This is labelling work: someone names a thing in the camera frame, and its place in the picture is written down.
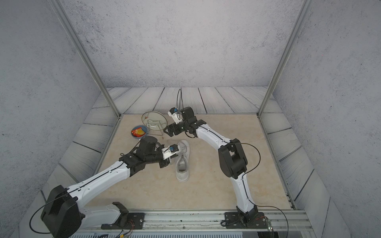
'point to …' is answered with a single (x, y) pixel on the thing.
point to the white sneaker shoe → (182, 170)
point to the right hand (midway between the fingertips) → (168, 127)
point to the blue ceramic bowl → (145, 128)
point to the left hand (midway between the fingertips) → (178, 153)
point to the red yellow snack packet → (138, 132)
